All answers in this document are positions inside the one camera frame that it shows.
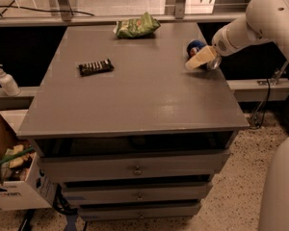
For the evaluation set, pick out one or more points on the white cardboard box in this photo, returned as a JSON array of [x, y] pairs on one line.
[[23, 184]]

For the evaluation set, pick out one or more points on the grey drawer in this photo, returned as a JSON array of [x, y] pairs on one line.
[[134, 166], [137, 193], [186, 209]]

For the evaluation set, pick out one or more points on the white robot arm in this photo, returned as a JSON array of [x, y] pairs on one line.
[[263, 21]]

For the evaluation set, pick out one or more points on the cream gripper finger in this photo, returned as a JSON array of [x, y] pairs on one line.
[[200, 57]]

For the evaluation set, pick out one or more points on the blue pepsi can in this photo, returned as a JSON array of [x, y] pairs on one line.
[[198, 45]]

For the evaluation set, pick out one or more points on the middle grey drawer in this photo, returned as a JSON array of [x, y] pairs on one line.
[[137, 193]]

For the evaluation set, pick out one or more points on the grey drawer cabinet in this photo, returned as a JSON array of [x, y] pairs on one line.
[[150, 103]]

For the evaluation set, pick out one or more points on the bottom grey drawer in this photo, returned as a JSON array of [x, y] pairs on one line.
[[186, 209]]

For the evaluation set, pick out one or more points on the white pump bottle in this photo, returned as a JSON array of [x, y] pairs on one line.
[[8, 83]]

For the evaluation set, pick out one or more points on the green chip bag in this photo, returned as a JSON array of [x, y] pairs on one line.
[[137, 27]]

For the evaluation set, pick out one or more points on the top grey drawer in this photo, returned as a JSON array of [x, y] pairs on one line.
[[134, 166]]

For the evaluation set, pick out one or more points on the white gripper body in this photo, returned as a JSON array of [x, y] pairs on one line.
[[220, 42]]

